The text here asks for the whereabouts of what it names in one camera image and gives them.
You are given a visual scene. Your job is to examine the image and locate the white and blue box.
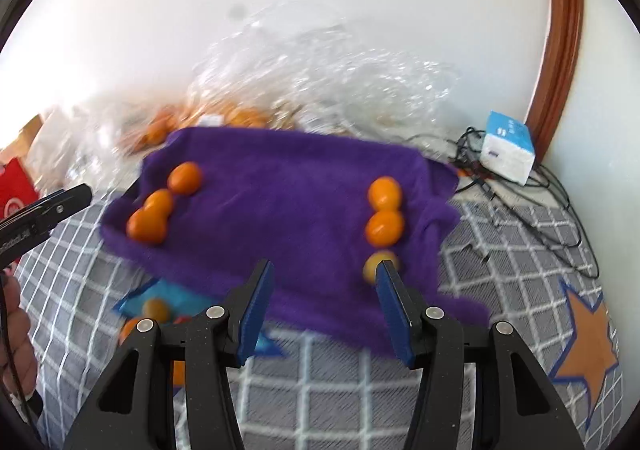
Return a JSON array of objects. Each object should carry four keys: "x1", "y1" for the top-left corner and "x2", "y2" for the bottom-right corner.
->
[{"x1": 479, "y1": 111, "x2": 537, "y2": 187}]

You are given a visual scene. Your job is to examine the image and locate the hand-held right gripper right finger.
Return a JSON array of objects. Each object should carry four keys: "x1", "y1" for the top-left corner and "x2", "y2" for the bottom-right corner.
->
[{"x1": 375, "y1": 261, "x2": 586, "y2": 450}]

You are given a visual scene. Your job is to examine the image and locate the grey checkered tablecloth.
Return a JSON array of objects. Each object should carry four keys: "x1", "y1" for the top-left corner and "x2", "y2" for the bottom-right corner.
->
[{"x1": 12, "y1": 170, "x2": 623, "y2": 450}]

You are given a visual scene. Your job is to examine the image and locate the small yellow fruit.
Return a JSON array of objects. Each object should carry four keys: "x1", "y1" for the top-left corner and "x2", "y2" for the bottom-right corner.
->
[
  {"x1": 142, "y1": 298, "x2": 171, "y2": 323},
  {"x1": 362, "y1": 251, "x2": 401, "y2": 285}
]

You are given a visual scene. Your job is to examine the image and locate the person's left hand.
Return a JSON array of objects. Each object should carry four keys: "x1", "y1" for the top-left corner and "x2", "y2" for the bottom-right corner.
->
[{"x1": 0, "y1": 275, "x2": 40, "y2": 411}]

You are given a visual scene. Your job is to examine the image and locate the black cables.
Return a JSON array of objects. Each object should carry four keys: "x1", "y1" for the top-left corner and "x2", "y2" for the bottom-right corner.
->
[{"x1": 447, "y1": 126, "x2": 601, "y2": 279}]

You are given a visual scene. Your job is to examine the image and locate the red paper bag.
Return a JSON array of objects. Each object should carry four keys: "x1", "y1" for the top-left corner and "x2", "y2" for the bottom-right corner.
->
[{"x1": 0, "y1": 157, "x2": 41, "y2": 221}]

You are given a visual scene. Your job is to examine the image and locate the purple towel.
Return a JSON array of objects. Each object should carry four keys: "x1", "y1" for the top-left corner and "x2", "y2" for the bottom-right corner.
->
[{"x1": 100, "y1": 126, "x2": 491, "y2": 359}]

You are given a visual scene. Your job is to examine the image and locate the crumpled clear plastic bag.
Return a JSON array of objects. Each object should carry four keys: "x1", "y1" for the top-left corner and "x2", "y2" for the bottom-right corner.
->
[{"x1": 65, "y1": 100, "x2": 151, "y2": 183}]

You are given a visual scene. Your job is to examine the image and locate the wooden door frame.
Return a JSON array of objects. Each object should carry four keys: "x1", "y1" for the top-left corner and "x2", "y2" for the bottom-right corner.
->
[{"x1": 525, "y1": 0, "x2": 586, "y2": 166}]

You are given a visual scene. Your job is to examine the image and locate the clear plastic bag of oranges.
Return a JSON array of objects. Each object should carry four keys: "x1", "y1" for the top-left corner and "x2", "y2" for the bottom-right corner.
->
[{"x1": 135, "y1": 2, "x2": 461, "y2": 156}]

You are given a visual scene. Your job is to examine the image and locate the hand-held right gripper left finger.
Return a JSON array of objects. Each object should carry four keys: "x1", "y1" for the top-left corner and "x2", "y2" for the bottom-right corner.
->
[{"x1": 62, "y1": 259, "x2": 276, "y2": 450}]

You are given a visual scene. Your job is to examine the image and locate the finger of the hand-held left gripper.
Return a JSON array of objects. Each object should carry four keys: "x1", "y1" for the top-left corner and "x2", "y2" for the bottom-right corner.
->
[{"x1": 32, "y1": 183, "x2": 94, "y2": 232}]

